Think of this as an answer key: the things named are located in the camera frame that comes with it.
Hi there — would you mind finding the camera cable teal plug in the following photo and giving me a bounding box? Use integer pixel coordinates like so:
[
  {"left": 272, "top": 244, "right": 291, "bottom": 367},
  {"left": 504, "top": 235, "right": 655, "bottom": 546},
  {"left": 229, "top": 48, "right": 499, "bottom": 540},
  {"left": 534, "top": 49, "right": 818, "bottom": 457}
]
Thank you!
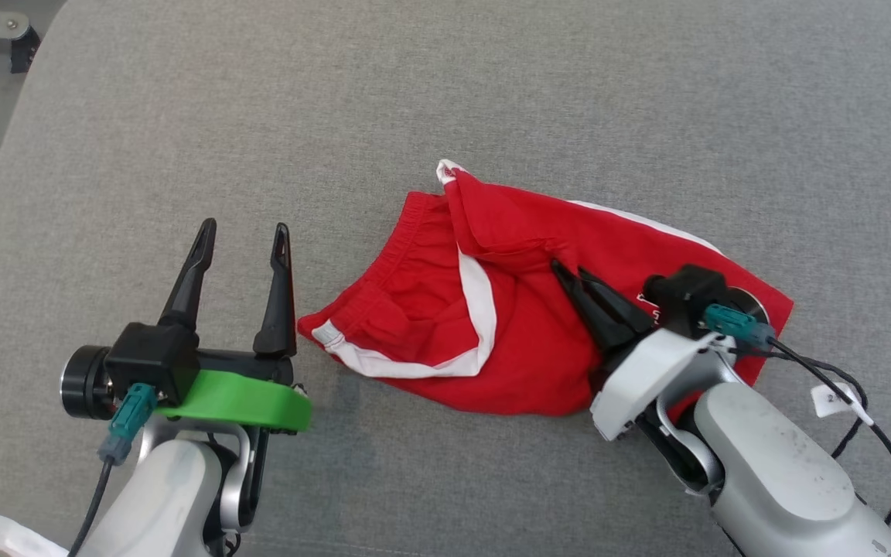
[
  {"left": 67, "top": 384, "right": 159, "bottom": 557},
  {"left": 702, "top": 303, "right": 891, "bottom": 527}
]

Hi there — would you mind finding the right camera cable teal plug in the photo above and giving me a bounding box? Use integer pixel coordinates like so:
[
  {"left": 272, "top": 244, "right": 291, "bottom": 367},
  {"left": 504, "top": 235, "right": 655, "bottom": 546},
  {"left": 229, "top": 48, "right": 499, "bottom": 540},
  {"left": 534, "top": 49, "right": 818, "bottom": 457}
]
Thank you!
[{"left": 702, "top": 303, "right": 891, "bottom": 527}]

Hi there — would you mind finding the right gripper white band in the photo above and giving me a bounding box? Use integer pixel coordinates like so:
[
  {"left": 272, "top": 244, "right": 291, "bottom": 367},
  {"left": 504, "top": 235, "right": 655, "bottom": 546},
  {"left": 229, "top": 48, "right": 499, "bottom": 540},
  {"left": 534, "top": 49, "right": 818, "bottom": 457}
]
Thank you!
[{"left": 550, "top": 260, "right": 770, "bottom": 443}]

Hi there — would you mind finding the left camera cable teal plug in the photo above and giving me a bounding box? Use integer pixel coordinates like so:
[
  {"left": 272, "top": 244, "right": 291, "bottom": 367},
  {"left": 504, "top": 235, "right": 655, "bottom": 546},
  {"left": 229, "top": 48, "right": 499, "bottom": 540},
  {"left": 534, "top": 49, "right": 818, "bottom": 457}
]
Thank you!
[{"left": 67, "top": 384, "right": 159, "bottom": 557}]

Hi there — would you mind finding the red shorts white trim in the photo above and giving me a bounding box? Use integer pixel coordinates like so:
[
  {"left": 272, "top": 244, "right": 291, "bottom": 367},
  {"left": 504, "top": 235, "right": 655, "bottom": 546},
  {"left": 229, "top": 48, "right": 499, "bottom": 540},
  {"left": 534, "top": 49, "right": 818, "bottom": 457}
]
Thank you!
[{"left": 296, "top": 159, "right": 796, "bottom": 417}]

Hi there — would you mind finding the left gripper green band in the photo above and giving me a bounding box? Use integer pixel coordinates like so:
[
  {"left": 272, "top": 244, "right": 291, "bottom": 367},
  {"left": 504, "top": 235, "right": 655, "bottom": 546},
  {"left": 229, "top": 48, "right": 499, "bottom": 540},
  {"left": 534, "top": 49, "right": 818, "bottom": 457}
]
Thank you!
[{"left": 60, "top": 217, "right": 313, "bottom": 433}]

